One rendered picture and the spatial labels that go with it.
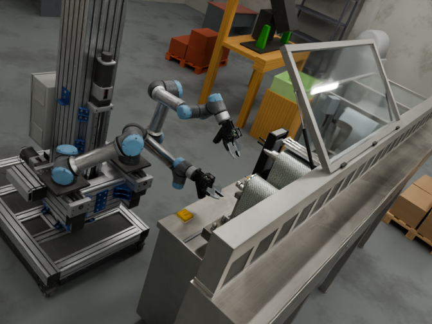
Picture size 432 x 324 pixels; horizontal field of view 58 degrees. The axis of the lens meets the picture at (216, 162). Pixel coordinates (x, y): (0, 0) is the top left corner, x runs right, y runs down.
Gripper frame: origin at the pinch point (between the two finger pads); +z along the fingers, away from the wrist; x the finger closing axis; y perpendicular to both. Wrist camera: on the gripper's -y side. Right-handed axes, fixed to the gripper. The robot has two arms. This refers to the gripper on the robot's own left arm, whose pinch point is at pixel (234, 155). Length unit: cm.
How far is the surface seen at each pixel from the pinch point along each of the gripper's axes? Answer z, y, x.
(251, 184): 17.1, 8.0, -6.8
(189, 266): 46, -31, -33
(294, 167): 18.2, 21.4, 17.5
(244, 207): 27.4, -1.1, -7.8
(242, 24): -286, -363, 663
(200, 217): 26.0, -34.7, -9.5
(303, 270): 47, 53, -54
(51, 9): -368, -466, 243
